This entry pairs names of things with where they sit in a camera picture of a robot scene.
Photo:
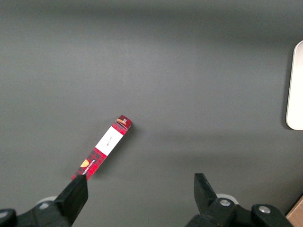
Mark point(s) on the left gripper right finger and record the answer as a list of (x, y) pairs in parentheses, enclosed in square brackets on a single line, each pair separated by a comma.
[(206, 198)]

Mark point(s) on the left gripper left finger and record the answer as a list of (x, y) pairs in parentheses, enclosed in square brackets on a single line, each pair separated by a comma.
[(68, 203)]

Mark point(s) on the wooden drawer cabinet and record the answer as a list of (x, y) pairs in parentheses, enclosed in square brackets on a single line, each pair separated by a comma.
[(297, 216)]

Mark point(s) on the red plaid cardboard box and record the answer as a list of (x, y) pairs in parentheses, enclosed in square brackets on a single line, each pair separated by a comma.
[(109, 140)]

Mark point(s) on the beige plastic tray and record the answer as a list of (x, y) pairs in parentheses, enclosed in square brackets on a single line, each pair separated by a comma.
[(297, 94)]

